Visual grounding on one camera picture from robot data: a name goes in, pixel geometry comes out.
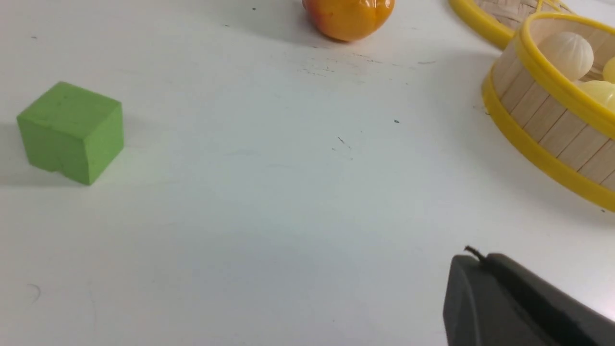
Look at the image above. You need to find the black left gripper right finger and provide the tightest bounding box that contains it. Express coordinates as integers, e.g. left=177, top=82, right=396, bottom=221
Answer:
left=485, top=253, right=614, bottom=346

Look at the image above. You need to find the orange plastic tangerine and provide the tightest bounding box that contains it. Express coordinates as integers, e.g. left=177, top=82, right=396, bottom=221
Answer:
left=301, top=0, right=395, bottom=42

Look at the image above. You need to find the white bun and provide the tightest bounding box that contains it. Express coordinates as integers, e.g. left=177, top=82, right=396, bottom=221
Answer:
left=538, top=32, right=594, bottom=82

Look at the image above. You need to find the woven bamboo steamer lid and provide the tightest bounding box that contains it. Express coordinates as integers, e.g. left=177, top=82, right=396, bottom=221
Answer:
left=448, top=0, right=574, bottom=50

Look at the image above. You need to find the yellow bun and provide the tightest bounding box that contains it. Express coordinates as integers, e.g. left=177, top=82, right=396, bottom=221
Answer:
left=602, top=57, right=615, bottom=84
left=575, top=80, right=615, bottom=112

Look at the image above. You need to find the green foam cube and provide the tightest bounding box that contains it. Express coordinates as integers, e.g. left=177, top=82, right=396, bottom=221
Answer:
left=17, top=81, right=124, bottom=185

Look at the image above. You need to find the bamboo steamer tray yellow rim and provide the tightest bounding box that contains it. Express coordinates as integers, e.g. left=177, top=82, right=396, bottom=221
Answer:
left=482, top=12, right=615, bottom=211

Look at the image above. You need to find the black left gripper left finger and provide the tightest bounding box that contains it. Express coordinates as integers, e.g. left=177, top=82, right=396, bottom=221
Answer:
left=443, top=246, right=548, bottom=346

